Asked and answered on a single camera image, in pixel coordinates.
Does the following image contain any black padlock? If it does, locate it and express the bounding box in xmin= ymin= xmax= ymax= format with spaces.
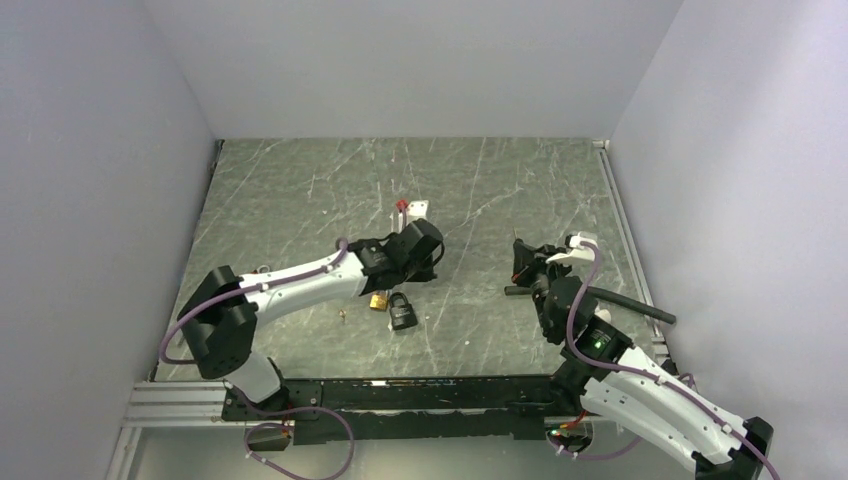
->
xmin=388 ymin=292 xmax=419 ymax=332

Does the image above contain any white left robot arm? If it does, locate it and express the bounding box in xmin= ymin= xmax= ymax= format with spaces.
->
xmin=175 ymin=219 xmax=444 ymax=420

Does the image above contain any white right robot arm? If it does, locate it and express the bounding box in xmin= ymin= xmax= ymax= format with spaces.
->
xmin=511 ymin=233 xmax=779 ymax=479

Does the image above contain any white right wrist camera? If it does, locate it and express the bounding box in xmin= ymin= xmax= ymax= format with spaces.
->
xmin=545 ymin=232 xmax=599 ymax=266

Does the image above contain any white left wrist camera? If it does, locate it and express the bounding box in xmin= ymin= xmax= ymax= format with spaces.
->
xmin=391 ymin=199 xmax=429 ymax=233

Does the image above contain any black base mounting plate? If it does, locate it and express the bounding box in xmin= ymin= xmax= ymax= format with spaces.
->
xmin=221 ymin=374 xmax=582 ymax=445

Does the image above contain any black foam tube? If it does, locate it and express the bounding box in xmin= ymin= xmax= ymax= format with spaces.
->
xmin=504 ymin=283 xmax=678 ymax=326

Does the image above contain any white pipe elbow right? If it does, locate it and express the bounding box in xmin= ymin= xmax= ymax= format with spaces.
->
xmin=594 ymin=306 xmax=612 ymax=324

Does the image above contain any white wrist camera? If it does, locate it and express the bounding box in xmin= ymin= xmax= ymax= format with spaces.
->
xmin=391 ymin=199 xmax=429 ymax=233
xmin=545 ymin=232 xmax=599 ymax=266

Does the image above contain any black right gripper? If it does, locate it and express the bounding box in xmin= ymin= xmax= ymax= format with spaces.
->
xmin=510 ymin=242 xmax=574 ymax=338

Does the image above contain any brass padlock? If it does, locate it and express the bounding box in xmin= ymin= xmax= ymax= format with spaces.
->
xmin=369 ymin=291 xmax=390 ymax=312

